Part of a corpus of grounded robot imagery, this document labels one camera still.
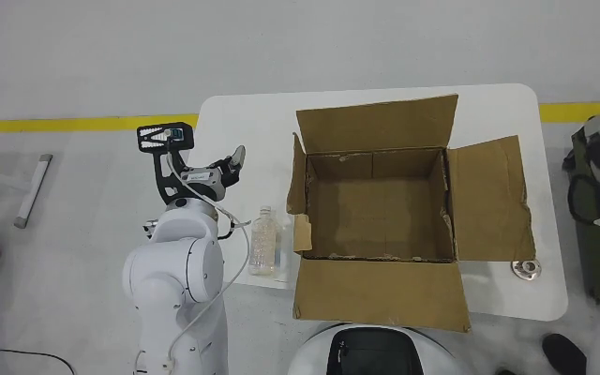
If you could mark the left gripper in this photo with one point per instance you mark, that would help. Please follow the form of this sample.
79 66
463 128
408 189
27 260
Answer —
205 182

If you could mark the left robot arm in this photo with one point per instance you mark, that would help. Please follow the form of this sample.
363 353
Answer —
173 262

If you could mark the clear plastic bottle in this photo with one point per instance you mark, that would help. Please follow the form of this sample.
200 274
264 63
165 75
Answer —
263 244

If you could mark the clear bottle with blue label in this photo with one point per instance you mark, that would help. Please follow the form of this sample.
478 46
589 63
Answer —
284 253

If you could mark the large brown cardboard carton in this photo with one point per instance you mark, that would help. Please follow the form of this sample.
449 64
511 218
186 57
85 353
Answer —
379 211

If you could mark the white tube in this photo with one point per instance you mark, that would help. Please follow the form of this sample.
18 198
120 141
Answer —
33 190

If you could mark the robot body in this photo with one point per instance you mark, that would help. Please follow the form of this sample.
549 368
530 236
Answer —
375 351

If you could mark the dark green bag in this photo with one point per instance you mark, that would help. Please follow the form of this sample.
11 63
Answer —
586 206

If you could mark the person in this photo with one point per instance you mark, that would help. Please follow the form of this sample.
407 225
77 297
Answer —
564 354

